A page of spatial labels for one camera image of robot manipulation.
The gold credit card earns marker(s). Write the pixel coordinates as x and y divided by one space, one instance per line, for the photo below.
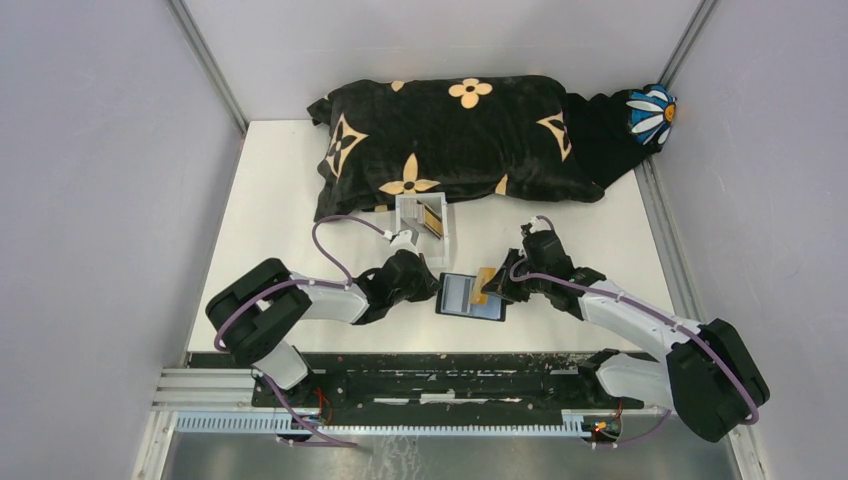
483 277

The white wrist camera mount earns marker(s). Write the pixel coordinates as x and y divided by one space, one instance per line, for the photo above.
529 228
403 240

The black cloth with daisy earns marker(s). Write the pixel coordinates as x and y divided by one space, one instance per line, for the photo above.
613 134

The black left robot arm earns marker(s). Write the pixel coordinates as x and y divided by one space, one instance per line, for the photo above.
255 313

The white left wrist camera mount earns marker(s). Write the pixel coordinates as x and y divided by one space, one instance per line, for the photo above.
403 240

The black leather card holder wallet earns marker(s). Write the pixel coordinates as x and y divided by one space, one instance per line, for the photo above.
458 297

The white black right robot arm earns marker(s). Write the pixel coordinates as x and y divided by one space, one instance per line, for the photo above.
702 372

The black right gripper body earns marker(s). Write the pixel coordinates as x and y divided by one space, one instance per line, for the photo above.
518 279

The white plastic card tray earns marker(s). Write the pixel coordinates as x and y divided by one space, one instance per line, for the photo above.
436 253

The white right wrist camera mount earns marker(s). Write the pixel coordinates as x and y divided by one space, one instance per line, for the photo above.
529 228

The aluminium frame rail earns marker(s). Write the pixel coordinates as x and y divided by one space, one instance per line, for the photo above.
199 391

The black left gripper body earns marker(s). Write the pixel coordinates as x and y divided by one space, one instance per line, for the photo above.
420 289

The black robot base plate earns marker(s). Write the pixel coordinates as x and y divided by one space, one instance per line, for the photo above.
449 361

